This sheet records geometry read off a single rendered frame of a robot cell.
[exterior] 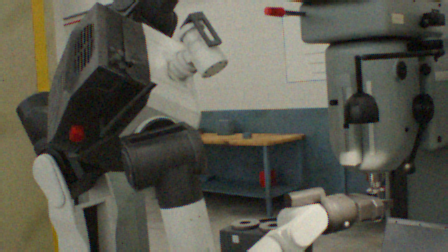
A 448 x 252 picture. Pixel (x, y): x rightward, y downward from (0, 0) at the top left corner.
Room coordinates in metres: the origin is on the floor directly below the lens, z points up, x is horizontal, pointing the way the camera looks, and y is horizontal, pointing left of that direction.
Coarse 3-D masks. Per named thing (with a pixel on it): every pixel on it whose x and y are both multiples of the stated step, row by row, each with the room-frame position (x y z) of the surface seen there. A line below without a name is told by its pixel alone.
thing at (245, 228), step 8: (232, 224) 1.59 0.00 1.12; (240, 224) 1.58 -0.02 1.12; (248, 224) 1.57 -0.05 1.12; (256, 224) 1.57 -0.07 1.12; (264, 224) 1.56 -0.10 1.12; (272, 224) 1.56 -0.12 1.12; (224, 232) 1.57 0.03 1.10; (232, 232) 1.55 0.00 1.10; (240, 232) 1.54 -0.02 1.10; (248, 232) 1.53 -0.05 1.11; (256, 232) 1.52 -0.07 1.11; (264, 232) 1.51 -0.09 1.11; (224, 240) 1.57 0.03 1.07; (232, 240) 1.55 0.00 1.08; (240, 240) 1.54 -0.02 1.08; (248, 240) 1.52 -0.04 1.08; (256, 240) 1.51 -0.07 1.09; (224, 248) 1.57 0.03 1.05; (232, 248) 1.56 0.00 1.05; (240, 248) 1.54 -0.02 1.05; (248, 248) 1.52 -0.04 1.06
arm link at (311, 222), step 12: (300, 216) 1.12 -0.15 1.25; (312, 216) 1.13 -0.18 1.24; (324, 216) 1.14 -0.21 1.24; (288, 228) 1.10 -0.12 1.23; (300, 228) 1.11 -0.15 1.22; (312, 228) 1.12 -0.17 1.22; (324, 228) 1.14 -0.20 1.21; (276, 240) 1.11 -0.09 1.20; (288, 240) 1.10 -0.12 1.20; (300, 240) 1.10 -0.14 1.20; (312, 240) 1.12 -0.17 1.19
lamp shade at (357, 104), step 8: (352, 96) 1.06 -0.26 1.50; (360, 96) 1.05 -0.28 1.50; (368, 96) 1.05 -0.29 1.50; (352, 104) 1.05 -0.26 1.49; (360, 104) 1.04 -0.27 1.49; (368, 104) 1.04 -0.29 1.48; (376, 104) 1.06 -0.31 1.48; (344, 112) 1.07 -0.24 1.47; (352, 112) 1.05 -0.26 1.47; (360, 112) 1.04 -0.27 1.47; (368, 112) 1.04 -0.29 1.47; (376, 112) 1.05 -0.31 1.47; (344, 120) 1.07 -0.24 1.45; (352, 120) 1.05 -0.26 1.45; (360, 120) 1.04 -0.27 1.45; (368, 120) 1.04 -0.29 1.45; (376, 120) 1.05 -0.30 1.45
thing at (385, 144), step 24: (336, 48) 1.26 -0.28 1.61; (360, 48) 1.21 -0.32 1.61; (384, 48) 1.18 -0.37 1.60; (336, 72) 1.26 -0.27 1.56; (384, 72) 1.18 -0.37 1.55; (408, 72) 1.23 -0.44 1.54; (336, 96) 1.26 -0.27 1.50; (384, 96) 1.18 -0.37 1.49; (408, 96) 1.23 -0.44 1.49; (336, 120) 1.26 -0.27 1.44; (384, 120) 1.18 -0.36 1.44; (408, 120) 1.22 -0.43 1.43; (336, 144) 1.27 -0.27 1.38; (384, 144) 1.18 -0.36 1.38; (408, 144) 1.23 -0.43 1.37; (360, 168) 1.22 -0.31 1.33; (384, 168) 1.21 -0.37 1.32
